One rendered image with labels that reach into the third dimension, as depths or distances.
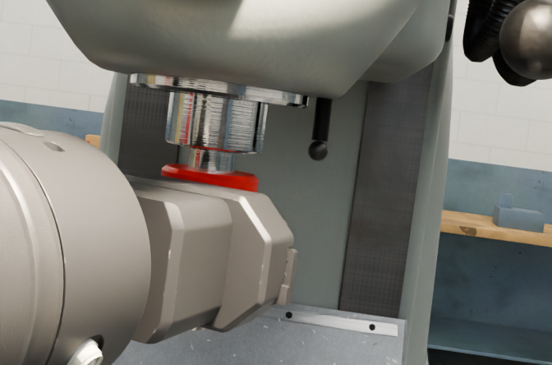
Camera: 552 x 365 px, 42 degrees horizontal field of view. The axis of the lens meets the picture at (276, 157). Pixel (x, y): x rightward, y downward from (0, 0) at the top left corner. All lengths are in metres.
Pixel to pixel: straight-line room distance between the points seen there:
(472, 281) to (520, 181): 0.69
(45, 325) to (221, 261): 0.10
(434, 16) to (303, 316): 0.37
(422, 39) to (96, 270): 0.29
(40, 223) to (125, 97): 0.55
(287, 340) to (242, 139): 0.42
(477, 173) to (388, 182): 3.93
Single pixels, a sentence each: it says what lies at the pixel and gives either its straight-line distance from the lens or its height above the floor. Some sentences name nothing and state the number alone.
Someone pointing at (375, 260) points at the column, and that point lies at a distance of 0.72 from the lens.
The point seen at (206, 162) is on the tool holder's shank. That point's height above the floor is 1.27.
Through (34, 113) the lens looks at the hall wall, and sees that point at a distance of 4.90.
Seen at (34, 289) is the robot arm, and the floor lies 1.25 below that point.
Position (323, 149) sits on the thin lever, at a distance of 0.34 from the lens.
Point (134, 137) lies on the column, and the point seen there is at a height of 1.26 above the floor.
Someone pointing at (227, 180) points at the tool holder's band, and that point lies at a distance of 0.33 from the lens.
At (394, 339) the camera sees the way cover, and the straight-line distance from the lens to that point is 0.73.
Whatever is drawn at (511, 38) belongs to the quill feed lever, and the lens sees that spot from 0.27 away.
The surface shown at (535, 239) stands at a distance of 3.92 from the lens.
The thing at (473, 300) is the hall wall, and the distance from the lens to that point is 4.76.
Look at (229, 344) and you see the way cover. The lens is 0.72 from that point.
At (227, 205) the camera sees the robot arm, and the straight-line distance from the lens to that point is 0.28.
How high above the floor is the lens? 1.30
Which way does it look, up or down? 3 degrees down
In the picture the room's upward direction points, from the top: 7 degrees clockwise
